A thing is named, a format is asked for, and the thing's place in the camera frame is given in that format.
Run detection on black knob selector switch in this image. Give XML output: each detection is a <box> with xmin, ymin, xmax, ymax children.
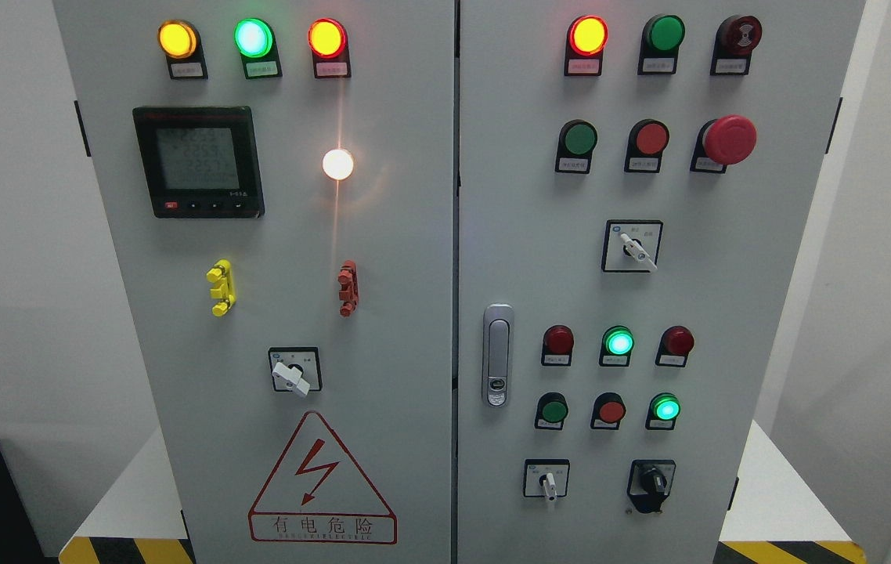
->
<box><xmin>626</xmin><ymin>458</ymin><xmax>676</xmax><ymax>514</ymax></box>

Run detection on dark red indicator lower left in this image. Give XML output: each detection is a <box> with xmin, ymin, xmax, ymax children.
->
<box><xmin>541</xmin><ymin>325</ymin><xmax>575</xmax><ymax>367</ymax></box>

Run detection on dark red indicator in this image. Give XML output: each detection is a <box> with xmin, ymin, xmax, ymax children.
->
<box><xmin>541</xmin><ymin>325</ymin><xmax>575</xmax><ymax>367</ymax></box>
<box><xmin>655</xmin><ymin>325</ymin><xmax>694</xmax><ymax>368</ymax></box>

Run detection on white lit indicator lamp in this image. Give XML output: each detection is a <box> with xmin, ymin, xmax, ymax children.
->
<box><xmin>323</xmin><ymin>149</ymin><xmax>355</xmax><ymax>182</ymax></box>

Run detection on green lit indicator lower middle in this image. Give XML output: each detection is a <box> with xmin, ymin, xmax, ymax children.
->
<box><xmin>599</xmin><ymin>325</ymin><xmax>635</xmax><ymax>367</ymax></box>

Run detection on green lit indicator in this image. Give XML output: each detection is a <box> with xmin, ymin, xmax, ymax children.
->
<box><xmin>234</xmin><ymin>17</ymin><xmax>283</xmax><ymax>79</ymax></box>
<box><xmin>599</xmin><ymin>325</ymin><xmax>635</xmax><ymax>367</ymax></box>

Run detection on green push button upper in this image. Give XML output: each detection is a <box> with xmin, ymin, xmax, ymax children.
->
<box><xmin>555</xmin><ymin>119</ymin><xmax>598</xmax><ymax>175</ymax></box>

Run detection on grey left cabinet door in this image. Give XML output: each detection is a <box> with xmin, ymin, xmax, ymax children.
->
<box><xmin>54</xmin><ymin>1</ymin><xmax>455</xmax><ymax>563</ymax></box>

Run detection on grey cabinet door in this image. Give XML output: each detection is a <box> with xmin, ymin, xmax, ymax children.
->
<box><xmin>457</xmin><ymin>1</ymin><xmax>864</xmax><ymax>563</ymax></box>
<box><xmin>54</xmin><ymin>1</ymin><xmax>455</xmax><ymax>563</ymax></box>

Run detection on red push button lower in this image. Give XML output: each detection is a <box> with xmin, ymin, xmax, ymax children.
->
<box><xmin>591</xmin><ymin>392</ymin><xmax>626</xmax><ymax>431</ymax></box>

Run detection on red push button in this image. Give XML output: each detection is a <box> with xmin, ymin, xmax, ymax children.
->
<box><xmin>623</xmin><ymin>119</ymin><xmax>670</xmax><ymax>174</ymax></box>
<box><xmin>591</xmin><ymin>392</ymin><xmax>626</xmax><ymax>431</ymax></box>

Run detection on grey right cabinet door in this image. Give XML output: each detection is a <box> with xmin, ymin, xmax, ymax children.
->
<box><xmin>457</xmin><ymin>1</ymin><xmax>864</xmax><ymax>563</ymax></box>

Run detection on dark red indicator lower right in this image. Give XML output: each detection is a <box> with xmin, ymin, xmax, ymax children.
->
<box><xmin>655</xmin><ymin>325</ymin><xmax>694</xmax><ymax>368</ymax></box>

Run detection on red electrical danger sign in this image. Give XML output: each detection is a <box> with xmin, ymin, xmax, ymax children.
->
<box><xmin>247</xmin><ymin>410</ymin><xmax>398</xmax><ymax>545</ymax></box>

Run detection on red push button upper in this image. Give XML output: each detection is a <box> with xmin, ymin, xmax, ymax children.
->
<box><xmin>623</xmin><ymin>119</ymin><xmax>670</xmax><ymax>174</ymax></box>

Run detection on green lit push button lower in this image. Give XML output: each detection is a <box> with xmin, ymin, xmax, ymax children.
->
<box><xmin>645</xmin><ymin>392</ymin><xmax>681</xmax><ymax>431</ymax></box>

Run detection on red lit indicator left door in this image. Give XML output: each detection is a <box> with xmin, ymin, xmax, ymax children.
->
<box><xmin>307</xmin><ymin>18</ymin><xmax>352</xmax><ymax>79</ymax></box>

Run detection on red lit indicator door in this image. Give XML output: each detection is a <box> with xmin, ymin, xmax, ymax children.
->
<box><xmin>564</xmin><ymin>15</ymin><xmax>609</xmax><ymax>76</ymax></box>
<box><xmin>307</xmin><ymin>18</ymin><xmax>352</xmax><ymax>79</ymax></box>

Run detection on black digital power meter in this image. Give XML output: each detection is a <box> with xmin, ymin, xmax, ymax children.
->
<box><xmin>132</xmin><ymin>106</ymin><xmax>265</xmax><ymax>219</ymax></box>

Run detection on red lit indicator right door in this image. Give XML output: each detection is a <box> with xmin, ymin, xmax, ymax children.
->
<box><xmin>564</xmin><ymin>15</ymin><xmax>609</xmax><ymax>76</ymax></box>

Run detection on green lit indicator top left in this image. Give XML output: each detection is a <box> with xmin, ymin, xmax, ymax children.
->
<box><xmin>234</xmin><ymin>17</ymin><xmax>283</xmax><ymax>79</ymax></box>

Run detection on red emergency stop button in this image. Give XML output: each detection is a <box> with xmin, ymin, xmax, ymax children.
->
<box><xmin>690</xmin><ymin>114</ymin><xmax>757</xmax><ymax>174</ymax></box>

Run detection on green unlit indicator top right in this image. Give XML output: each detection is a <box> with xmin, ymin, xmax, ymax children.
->
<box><xmin>637</xmin><ymin>14</ymin><xmax>686</xmax><ymax>75</ymax></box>

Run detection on yellow indicator light top left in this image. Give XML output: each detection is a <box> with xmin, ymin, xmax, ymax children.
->
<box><xmin>157</xmin><ymin>20</ymin><xmax>208</xmax><ymax>80</ymax></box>

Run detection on dark red buzzer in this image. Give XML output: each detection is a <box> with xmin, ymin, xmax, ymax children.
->
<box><xmin>710</xmin><ymin>15</ymin><xmax>762</xmax><ymax>76</ymax></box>

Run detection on white platform with hazard stripes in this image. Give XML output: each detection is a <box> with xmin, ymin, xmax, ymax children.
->
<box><xmin>59</xmin><ymin>424</ymin><xmax>867</xmax><ymax>563</ymax></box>

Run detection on silver door handle lock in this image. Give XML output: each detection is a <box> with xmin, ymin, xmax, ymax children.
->
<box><xmin>482</xmin><ymin>303</ymin><xmax>514</xmax><ymax>407</ymax></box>

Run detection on white selector switch left door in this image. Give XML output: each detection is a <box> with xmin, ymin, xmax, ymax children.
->
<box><xmin>268</xmin><ymin>346</ymin><xmax>323</xmax><ymax>399</ymax></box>

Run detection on white selector switch upper right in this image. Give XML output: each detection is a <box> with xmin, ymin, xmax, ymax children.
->
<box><xmin>601</xmin><ymin>220</ymin><xmax>664</xmax><ymax>273</ymax></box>

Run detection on white selector switch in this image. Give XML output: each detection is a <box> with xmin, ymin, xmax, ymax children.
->
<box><xmin>523</xmin><ymin>458</ymin><xmax>571</xmax><ymax>512</ymax></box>
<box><xmin>601</xmin><ymin>220</ymin><xmax>664</xmax><ymax>273</ymax></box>

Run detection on white selector switch bottom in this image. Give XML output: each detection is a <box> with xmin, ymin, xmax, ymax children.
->
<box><xmin>523</xmin><ymin>458</ymin><xmax>571</xmax><ymax>512</ymax></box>

